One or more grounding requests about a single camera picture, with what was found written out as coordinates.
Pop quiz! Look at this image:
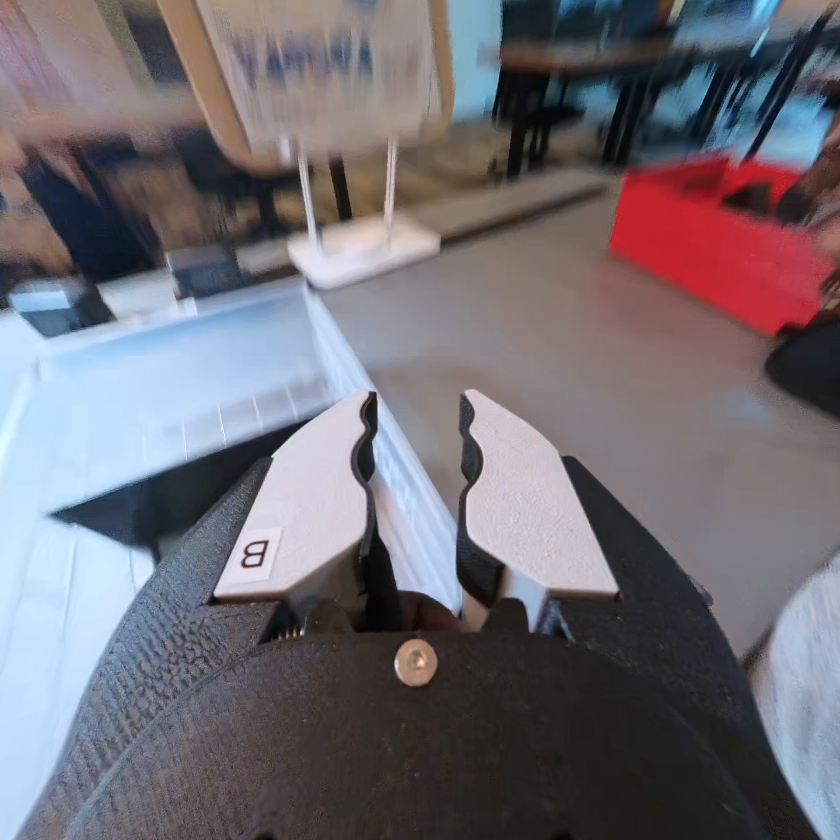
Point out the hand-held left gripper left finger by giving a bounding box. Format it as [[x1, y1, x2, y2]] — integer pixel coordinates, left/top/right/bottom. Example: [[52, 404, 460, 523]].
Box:
[[212, 391, 379, 609]]

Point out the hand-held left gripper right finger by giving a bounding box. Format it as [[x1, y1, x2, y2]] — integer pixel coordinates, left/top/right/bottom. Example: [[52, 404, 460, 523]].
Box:
[[456, 388, 622, 626]]

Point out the white plastic tray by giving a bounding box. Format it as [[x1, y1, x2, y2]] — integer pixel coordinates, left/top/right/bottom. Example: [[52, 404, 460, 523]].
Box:
[[0, 281, 462, 815]]

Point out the dark box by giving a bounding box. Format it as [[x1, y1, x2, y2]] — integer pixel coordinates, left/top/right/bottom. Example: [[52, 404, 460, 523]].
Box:
[[165, 244, 253, 301], [8, 277, 114, 338]]

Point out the red plastic bin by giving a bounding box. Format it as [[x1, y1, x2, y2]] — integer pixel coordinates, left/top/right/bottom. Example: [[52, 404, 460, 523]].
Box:
[[608, 153, 836, 337]]

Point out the tan-edged sign on white stand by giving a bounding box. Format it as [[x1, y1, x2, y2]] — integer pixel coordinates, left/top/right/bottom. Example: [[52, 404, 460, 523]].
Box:
[[156, 0, 456, 291]]

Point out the wooden desk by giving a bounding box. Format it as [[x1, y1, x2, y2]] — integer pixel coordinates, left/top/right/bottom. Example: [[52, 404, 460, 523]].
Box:
[[495, 25, 840, 182]]

